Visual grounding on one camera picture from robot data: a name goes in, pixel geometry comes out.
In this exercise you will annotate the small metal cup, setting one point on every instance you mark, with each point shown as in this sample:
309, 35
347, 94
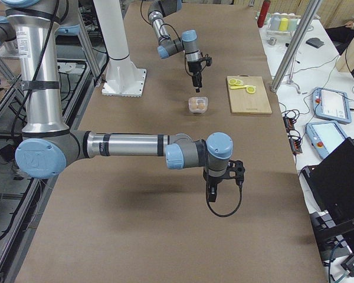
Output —
272, 41

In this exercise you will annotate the yellow cup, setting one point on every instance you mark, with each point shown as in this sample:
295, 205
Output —
284, 22

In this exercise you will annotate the near blue teach pendant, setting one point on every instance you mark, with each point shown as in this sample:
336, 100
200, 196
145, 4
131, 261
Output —
325, 136

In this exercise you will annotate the grey cup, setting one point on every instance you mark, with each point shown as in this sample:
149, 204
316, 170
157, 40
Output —
275, 23

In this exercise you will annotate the red cylindrical bottle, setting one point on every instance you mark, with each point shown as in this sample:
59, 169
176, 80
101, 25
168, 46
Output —
263, 13

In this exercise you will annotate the aluminium frame post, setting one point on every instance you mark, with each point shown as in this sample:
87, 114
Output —
288, 61

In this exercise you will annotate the yellow plastic knife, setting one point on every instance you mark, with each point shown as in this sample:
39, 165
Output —
233, 87

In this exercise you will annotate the black power strip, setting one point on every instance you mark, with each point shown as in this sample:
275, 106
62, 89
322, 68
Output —
293, 135

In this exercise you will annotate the far blue teach pendant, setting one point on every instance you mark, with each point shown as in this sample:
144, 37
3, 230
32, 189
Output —
331, 104

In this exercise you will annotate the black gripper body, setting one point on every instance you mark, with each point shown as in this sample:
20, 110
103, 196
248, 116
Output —
193, 67
213, 179

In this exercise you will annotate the bamboo cutting board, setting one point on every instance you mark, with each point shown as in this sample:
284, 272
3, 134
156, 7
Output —
242, 102

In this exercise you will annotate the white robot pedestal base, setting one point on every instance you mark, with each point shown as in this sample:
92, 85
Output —
122, 78

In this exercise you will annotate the dark grey pad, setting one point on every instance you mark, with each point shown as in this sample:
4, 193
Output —
315, 42

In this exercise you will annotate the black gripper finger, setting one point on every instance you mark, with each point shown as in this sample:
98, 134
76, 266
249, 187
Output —
197, 82
212, 196

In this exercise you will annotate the clear plastic egg box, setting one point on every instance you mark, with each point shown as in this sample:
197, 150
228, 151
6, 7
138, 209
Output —
195, 99

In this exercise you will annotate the blue teach pendant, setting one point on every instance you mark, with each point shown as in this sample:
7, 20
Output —
325, 136
331, 104

